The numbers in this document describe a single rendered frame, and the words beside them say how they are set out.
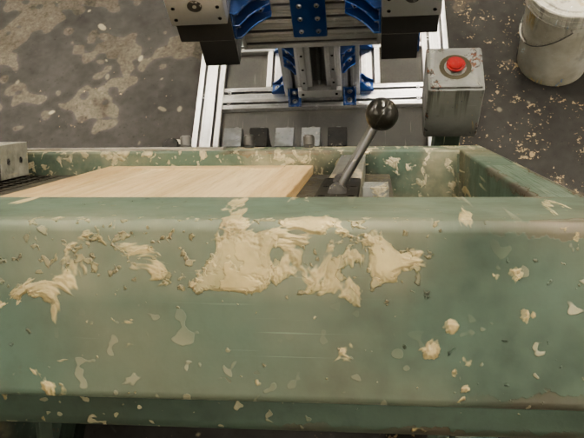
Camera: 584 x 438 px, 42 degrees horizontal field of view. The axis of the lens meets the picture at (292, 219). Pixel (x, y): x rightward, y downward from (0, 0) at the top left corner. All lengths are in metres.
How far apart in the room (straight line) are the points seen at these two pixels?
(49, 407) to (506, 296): 0.43
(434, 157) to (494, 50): 1.46
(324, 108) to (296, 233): 2.15
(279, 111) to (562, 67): 1.00
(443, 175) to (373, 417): 1.00
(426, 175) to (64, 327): 1.23
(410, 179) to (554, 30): 1.23
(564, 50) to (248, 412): 2.27
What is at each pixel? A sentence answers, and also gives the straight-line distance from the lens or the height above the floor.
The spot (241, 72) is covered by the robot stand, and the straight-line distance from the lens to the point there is 2.68.
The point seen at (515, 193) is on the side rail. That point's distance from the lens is 0.97.
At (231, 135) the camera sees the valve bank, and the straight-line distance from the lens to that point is 1.82.
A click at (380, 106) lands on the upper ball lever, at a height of 1.52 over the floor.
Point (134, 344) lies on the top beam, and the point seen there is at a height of 1.83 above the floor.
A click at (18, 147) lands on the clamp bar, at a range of 1.71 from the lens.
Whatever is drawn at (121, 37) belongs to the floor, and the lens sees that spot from 3.21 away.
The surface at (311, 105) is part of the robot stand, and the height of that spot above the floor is 0.23.
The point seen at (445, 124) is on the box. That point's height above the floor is 0.81.
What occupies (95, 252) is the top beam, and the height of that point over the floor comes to 1.86.
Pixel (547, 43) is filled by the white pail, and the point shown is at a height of 0.21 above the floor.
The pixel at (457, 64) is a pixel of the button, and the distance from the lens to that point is 1.69.
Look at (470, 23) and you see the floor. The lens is 3.09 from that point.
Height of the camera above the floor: 2.21
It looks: 60 degrees down
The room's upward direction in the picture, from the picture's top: 10 degrees counter-clockwise
